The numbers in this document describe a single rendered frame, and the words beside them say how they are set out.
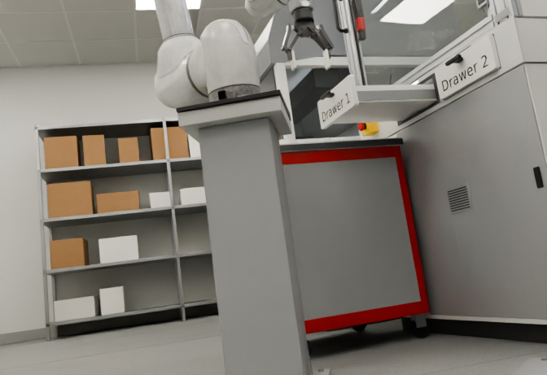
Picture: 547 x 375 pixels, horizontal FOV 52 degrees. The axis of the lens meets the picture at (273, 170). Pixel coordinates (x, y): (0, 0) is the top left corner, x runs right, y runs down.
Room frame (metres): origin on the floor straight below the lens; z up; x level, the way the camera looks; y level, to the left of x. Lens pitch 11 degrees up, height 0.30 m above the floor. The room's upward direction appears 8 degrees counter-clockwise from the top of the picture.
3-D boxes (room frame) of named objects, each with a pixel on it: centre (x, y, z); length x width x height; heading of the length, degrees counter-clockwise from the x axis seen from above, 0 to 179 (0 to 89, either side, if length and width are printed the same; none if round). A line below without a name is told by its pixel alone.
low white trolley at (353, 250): (2.33, -0.14, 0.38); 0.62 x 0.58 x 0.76; 19
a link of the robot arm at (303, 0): (1.88, -0.18, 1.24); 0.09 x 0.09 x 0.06
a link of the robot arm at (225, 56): (1.56, 0.09, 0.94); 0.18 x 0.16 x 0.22; 47
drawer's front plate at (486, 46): (1.75, -0.66, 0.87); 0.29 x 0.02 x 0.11; 19
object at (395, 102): (2.01, -0.46, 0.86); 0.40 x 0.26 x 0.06; 109
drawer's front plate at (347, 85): (1.94, -0.26, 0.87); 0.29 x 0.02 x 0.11; 19
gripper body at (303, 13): (1.88, -0.18, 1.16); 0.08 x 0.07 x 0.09; 109
